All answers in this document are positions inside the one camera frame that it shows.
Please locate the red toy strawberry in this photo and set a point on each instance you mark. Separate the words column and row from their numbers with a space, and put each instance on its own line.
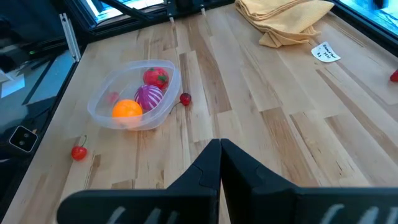
column 395, row 76

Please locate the dark red toy cherry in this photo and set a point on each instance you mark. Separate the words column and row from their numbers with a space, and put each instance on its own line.
column 185, row 99

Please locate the orange toy orange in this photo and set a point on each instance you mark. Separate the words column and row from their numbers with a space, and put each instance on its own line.
column 127, row 109

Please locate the purple white striped toy onion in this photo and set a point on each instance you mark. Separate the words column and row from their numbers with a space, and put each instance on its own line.
column 148, row 97

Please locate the silver aluminium extrusion piece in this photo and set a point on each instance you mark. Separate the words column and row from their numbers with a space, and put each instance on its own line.
column 71, row 37

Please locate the clear plastic tupperware container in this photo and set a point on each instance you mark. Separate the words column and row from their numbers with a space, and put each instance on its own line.
column 102, row 115

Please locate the grey table-level camera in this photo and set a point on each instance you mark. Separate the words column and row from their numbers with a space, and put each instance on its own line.
column 23, row 139

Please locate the white paper note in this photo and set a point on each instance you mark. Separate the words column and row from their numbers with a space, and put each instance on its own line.
column 325, row 52

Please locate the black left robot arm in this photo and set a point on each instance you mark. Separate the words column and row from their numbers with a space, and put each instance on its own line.
column 185, row 6

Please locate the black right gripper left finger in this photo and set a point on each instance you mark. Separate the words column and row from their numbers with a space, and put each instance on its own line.
column 199, row 174

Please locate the yellow folded cloth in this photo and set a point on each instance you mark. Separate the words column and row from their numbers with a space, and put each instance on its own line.
column 280, row 18

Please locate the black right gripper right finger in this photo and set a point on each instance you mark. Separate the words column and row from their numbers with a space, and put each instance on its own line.
column 248, row 180

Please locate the small pink toy piece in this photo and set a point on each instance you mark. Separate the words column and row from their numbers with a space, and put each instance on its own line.
column 112, row 97

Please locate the bright red toy cherry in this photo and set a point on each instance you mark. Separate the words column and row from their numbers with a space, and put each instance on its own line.
column 79, row 153

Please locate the red dragon fruit toy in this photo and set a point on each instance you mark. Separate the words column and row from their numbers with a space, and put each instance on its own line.
column 155, row 77

